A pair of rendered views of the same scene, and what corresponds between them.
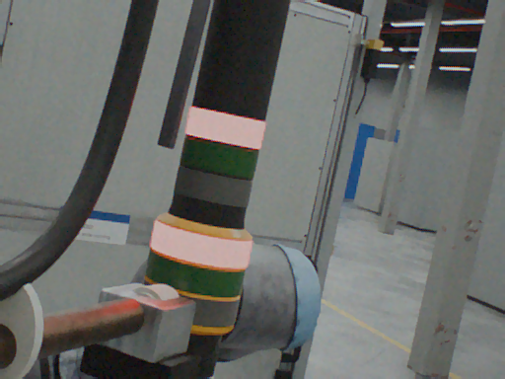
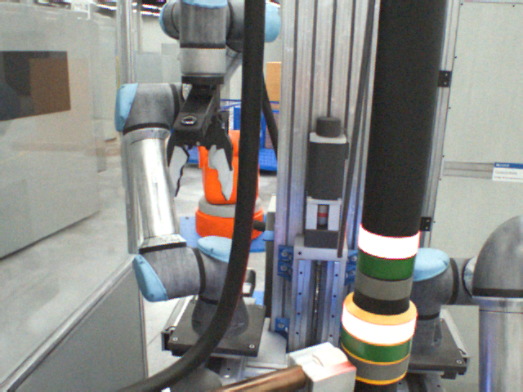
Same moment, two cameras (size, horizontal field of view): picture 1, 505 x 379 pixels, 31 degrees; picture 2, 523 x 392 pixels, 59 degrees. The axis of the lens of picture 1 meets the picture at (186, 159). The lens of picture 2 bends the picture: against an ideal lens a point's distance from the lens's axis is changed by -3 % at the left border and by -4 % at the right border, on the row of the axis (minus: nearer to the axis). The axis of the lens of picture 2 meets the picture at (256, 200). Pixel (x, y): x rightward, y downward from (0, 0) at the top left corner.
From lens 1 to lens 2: 0.21 m
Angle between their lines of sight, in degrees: 40
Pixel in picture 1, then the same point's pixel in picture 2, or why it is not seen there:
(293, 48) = not seen: outside the picture
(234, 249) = (388, 331)
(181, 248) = (350, 326)
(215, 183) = (372, 283)
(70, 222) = (202, 346)
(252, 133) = (399, 248)
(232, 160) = (382, 268)
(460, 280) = not seen: outside the picture
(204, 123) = (363, 239)
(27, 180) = (472, 148)
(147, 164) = not seen: outside the picture
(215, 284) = (375, 354)
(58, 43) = (487, 64)
